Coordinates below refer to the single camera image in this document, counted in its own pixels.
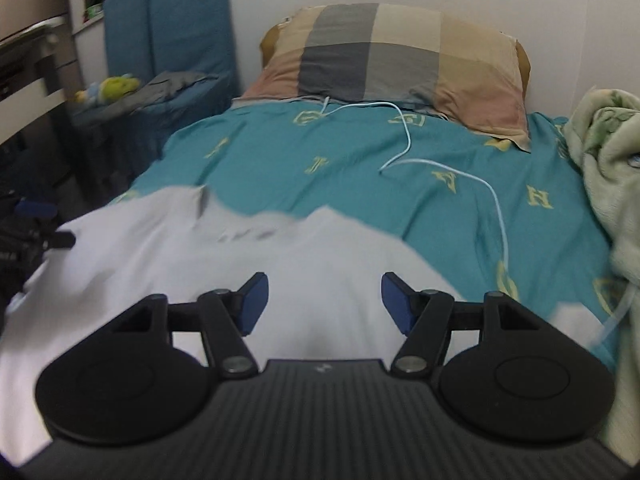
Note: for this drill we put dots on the teal printed bed sheet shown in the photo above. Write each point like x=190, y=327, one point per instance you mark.
x=350, y=160

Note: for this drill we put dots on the blue covered chair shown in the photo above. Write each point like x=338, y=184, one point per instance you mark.
x=125, y=25
x=190, y=25

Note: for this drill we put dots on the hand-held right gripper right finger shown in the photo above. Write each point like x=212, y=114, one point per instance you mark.
x=397, y=305

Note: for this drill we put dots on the white shirt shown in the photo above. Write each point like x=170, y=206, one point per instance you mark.
x=300, y=260

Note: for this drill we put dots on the plaid pillow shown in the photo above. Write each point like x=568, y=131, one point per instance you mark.
x=375, y=55

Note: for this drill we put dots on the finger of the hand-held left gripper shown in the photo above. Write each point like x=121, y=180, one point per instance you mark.
x=60, y=239
x=34, y=208

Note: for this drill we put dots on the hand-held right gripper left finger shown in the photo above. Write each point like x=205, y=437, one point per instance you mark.
x=252, y=305

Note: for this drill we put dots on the grey cloth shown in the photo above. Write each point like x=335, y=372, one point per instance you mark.
x=170, y=82

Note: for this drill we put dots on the green fleece blanket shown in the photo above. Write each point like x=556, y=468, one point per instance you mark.
x=610, y=135

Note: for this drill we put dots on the yellow green plush toy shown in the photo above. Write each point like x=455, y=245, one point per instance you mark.
x=112, y=89

